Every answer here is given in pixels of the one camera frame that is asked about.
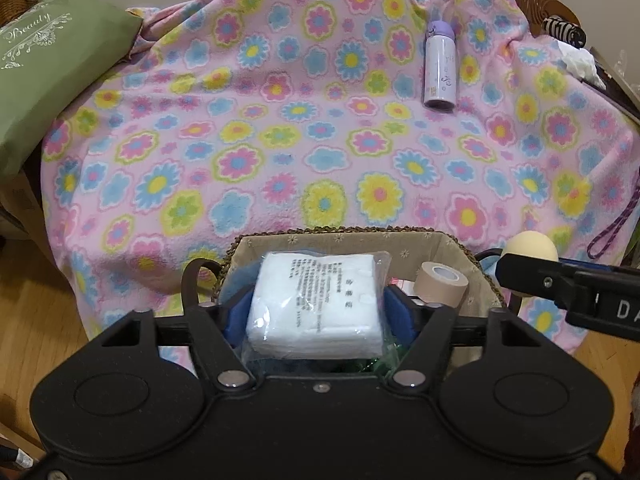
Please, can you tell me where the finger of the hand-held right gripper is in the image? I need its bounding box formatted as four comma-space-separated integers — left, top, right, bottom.
495, 252, 601, 307

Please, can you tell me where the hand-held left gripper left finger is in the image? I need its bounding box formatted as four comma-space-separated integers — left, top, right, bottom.
87, 287, 261, 395

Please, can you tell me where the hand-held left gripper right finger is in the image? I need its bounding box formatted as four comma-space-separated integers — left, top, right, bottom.
382, 285, 551, 395

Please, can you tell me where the beige egg sponge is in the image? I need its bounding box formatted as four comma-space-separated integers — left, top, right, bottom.
506, 231, 559, 298

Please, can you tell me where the blue fluffy scrunchie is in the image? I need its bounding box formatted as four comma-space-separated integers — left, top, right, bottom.
217, 260, 261, 306

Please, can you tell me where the beige tape roll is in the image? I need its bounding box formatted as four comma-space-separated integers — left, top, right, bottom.
419, 261, 469, 305

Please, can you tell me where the white cotton pads packet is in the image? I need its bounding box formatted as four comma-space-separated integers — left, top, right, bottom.
240, 249, 392, 366

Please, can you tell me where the woven basket with fabric lining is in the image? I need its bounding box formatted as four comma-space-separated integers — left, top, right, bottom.
180, 227, 521, 376

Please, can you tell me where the pink floral fleece blanket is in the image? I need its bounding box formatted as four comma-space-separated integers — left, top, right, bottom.
40, 0, 640, 356

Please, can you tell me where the white crumpled tissue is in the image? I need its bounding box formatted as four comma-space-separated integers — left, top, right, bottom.
557, 42, 608, 88

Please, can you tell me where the white purple-capped bottle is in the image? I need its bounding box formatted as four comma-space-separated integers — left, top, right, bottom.
423, 20, 458, 109

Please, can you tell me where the zebra striped pouch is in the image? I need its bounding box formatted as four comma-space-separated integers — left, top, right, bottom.
542, 16, 587, 47

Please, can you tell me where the green printed bag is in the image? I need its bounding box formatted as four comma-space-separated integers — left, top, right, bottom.
0, 0, 143, 181

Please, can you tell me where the purple braided strap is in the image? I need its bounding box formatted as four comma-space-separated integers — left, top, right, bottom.
586, 207, 633, 260

